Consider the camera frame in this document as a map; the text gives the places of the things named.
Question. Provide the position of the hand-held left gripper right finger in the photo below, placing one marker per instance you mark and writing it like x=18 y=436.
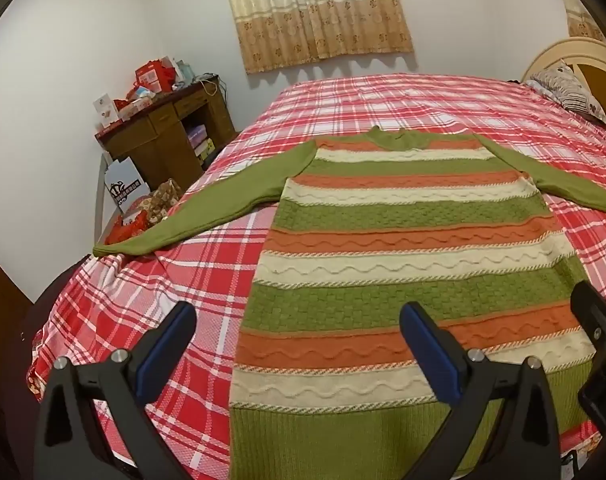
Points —
x=430 y=355

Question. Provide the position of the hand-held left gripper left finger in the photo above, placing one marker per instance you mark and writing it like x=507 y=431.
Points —
x=165 y=355

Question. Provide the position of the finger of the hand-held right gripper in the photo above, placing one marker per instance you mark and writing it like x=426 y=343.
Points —
x=595 y=317
x=605 y=395

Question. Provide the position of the green orange cream striped sweater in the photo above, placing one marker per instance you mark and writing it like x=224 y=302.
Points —
x=383 y=210

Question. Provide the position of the red bag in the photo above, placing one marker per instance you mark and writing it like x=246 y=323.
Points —
x=128 y=227

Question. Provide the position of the gold patterned bag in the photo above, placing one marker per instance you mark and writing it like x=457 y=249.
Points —
x=164 y=199

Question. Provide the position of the brown wooden door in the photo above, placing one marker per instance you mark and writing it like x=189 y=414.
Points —
x=3 y=300

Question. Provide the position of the white printed paper bag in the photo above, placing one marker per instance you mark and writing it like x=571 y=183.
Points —
x=125 y=185

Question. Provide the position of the dark wooden desk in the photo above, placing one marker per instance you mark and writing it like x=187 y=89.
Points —
x=153 y=150

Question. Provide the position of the stack of books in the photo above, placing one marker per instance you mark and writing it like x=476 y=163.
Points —
x=200 y=142

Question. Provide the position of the grey patterned pillow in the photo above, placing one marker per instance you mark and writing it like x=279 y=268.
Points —
x=568 y=87

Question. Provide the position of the white card box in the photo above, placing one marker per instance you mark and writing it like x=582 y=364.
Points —
x=106 y=110

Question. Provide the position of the red white plaid bed sheet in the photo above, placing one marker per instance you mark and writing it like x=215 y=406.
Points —
x=408 y=100

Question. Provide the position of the cream wooden headboard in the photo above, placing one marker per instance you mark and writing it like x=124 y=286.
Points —
x=558 y=52

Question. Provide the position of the red gift box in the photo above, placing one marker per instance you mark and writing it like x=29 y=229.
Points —
x=153 y=76

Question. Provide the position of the beige narrow curtain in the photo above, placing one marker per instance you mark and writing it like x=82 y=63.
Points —
x=580 y=15

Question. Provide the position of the beige patterned curtain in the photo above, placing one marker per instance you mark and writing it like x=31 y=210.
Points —
x=308 y=10

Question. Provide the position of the grey metal frame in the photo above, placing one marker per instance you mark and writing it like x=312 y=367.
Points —
x=100 y=195

